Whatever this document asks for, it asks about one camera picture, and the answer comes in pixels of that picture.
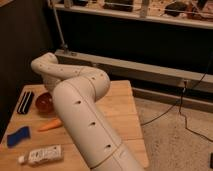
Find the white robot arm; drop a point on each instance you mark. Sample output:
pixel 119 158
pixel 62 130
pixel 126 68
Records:
pixel 75 89

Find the orange toy carrot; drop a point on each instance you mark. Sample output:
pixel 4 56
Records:
pixel 55 123

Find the orange ceramic bowl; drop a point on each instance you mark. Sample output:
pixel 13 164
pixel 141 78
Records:
pixel 44 103

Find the black and white box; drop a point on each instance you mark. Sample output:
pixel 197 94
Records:
pixel 25 103

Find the white shelf rail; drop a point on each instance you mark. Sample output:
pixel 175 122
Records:
pixel 133 16

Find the white tube with label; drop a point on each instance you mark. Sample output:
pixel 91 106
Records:
pixel 42 155

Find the blue sponge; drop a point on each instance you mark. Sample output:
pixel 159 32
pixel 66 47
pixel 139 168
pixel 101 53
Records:
pixel 14 138

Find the metal stand pole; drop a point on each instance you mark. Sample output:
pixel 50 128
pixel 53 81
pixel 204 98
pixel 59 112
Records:
pixel 64 46

